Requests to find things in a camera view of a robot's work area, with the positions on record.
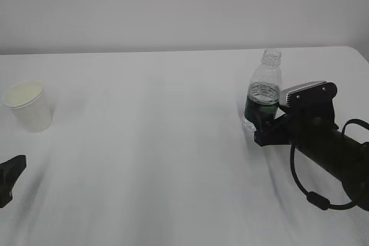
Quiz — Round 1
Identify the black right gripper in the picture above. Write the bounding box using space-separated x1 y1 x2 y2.
250 104 338 146

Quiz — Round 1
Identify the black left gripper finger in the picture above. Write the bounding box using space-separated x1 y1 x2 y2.
0 155 27 208

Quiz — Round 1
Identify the clear plastic water bottle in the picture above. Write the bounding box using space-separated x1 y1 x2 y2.
243 49 282 135

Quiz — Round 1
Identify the white paper cup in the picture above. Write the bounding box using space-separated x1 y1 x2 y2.
3 81 52 133

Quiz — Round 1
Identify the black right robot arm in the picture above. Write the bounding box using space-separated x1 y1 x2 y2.
254 107 368 211

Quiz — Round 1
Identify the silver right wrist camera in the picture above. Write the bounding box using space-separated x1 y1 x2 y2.
278 81 337 113

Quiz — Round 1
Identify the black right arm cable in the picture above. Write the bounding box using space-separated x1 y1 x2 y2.
289 118 369 211

